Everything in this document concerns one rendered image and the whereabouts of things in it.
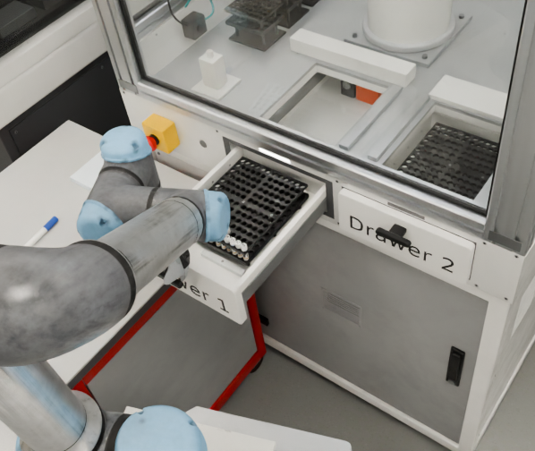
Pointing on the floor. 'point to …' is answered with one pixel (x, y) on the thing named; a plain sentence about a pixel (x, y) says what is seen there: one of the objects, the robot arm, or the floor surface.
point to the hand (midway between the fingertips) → (175, 268)
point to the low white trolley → (213, 346)
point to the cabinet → (402, 326)
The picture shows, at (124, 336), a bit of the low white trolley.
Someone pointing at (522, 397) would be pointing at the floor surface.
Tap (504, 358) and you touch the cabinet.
